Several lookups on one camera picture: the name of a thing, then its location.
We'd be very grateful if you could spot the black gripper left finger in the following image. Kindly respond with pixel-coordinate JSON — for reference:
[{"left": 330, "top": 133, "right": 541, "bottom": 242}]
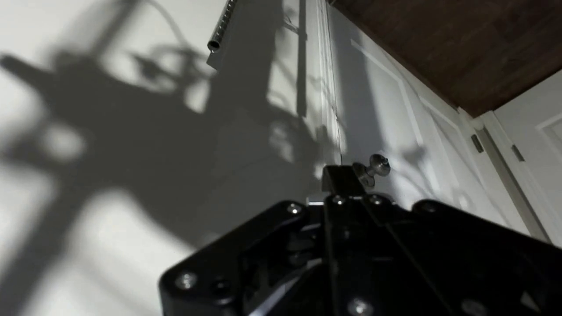
[{"left": 156, "top": 163, "right": 355, "bottom": 316}]

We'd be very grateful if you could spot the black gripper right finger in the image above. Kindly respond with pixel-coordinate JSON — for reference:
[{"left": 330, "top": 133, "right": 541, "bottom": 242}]
[{"left": 350, "top": 163, "right": 562, "bottom": 316}]

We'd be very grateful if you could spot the white closet door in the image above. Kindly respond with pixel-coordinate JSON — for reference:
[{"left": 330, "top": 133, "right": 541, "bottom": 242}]
[{"left": 483, "top": 68, "right": 562, "bottom": 249}]

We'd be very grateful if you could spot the white panel door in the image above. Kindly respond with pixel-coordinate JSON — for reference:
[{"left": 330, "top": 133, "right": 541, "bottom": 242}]
[{"left": 323, "top": 0, "right": 532, "bottom": 235}]

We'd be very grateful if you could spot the white door frame trim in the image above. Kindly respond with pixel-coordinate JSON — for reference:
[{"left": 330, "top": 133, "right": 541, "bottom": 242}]
[{"left": 455, "top": 103, "right": 553, "bottom": 244}]

